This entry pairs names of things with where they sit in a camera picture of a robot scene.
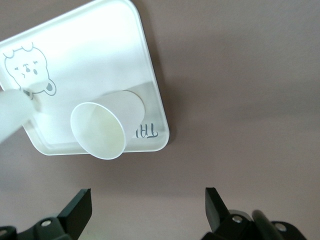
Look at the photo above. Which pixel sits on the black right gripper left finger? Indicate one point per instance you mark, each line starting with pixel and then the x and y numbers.
pixel 75 210

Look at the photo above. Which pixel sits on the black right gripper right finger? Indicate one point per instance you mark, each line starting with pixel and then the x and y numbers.
pixel 217 215

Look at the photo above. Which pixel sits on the white paper cup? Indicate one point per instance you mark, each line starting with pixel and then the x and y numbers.
pixel 100 130
pixel 12 112

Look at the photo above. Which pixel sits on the white tray with bear print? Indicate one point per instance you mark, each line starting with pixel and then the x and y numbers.
pixel 87 50

